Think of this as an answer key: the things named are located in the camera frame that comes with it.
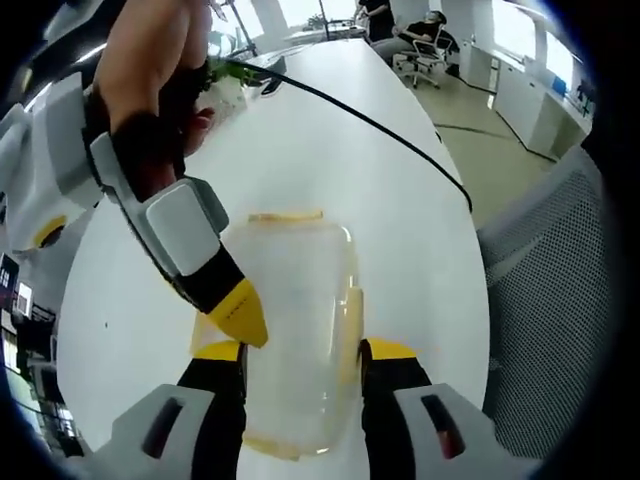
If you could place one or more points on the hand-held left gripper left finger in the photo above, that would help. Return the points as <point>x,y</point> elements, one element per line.
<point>210,415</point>

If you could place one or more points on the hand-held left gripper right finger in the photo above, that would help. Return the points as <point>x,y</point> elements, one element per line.
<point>390,425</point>

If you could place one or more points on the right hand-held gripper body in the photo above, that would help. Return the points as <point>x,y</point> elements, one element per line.
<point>45,150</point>

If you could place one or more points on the clear plastic buckle box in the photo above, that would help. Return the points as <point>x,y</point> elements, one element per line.
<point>300,310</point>

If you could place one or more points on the person's right hand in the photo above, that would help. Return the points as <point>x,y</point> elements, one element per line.
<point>150,60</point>

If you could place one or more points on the white plant pot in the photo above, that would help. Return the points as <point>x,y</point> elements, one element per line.
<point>230,99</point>

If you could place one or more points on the dark storage shelf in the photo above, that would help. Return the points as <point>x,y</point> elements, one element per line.
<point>20,305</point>

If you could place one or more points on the green potted plant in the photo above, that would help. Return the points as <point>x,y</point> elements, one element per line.
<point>240,75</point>

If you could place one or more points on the black desk stand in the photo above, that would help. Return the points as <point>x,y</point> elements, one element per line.
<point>274,86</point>

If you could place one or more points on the grey mesh office chair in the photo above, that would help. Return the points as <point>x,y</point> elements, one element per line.
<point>550,300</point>

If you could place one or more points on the white office chair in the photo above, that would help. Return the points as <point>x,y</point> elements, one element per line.
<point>425,62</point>

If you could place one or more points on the white storage cabinets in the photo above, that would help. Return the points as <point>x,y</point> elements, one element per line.
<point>525,100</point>

